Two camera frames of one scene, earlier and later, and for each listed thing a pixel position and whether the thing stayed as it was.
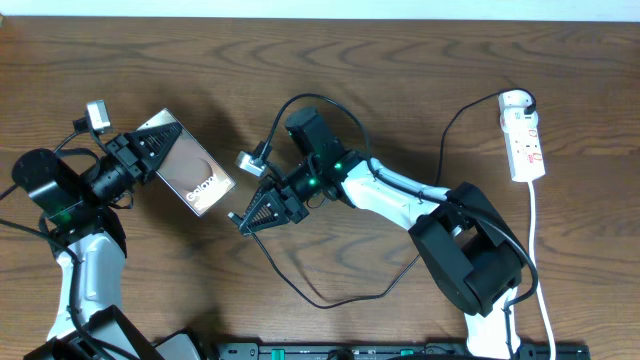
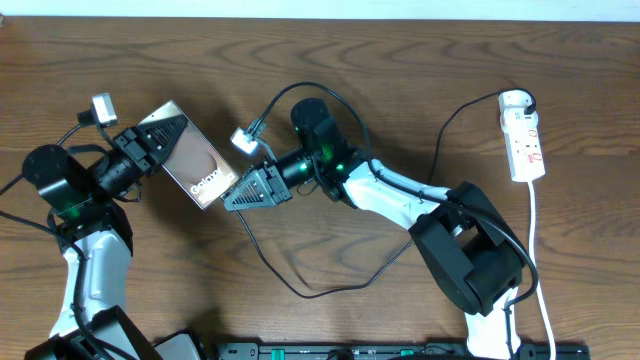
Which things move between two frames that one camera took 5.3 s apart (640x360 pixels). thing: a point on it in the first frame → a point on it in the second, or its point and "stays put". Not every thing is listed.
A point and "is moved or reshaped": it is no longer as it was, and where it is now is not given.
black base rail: x=396 y=351 stays put
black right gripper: x=283 y=204 → x=278 y=191
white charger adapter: x=515 y=121 stays put
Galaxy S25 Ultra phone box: x=189 y=169 is moved or reshaped
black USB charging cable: x=419 y=256 → x=404 y=247
